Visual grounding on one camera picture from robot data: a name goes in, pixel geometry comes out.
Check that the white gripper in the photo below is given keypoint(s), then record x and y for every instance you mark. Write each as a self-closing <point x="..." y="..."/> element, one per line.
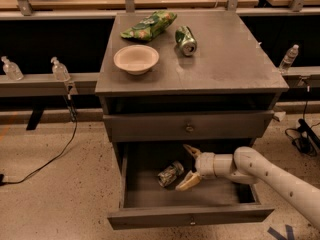
<point x="205" y="165"/>

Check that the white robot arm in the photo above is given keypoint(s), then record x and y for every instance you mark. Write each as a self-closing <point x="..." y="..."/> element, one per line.
<point x="248" y="166"/>

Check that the closed grey middle drawer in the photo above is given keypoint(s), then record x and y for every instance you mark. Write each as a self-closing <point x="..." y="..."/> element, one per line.
<point x="187" y="126"/>

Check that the open grey bottom drawer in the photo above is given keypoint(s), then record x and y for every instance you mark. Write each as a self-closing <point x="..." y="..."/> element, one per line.
<point x="145" y="204"/>

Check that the grey drawer cabinet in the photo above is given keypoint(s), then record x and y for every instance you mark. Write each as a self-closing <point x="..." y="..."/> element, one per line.
<point x="228" y="72"/>

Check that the green soda can on counter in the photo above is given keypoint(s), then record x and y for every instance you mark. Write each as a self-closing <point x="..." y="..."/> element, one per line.
<point x="185" y="40"/>

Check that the white bowl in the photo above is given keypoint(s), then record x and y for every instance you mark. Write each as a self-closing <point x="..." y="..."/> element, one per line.
<point x="136" y="59"/>

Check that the green chip bag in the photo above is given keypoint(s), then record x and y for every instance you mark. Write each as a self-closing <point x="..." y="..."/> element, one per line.
<point x="150" y="27"/>

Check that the clear water bottle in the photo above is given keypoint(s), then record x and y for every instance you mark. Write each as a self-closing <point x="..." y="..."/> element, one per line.
<point x="289" y="58"/>

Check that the clear soap bottle near cabinet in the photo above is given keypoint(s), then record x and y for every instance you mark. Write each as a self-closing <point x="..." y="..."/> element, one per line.
<point x="59" y="70"/>

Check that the clear soap bottle far left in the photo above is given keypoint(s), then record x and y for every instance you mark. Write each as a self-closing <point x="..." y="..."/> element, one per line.
<point x="11" y="69"/>

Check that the grey metal rail shelf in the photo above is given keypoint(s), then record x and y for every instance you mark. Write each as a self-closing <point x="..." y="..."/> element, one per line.
<point x="46" y="85"/>

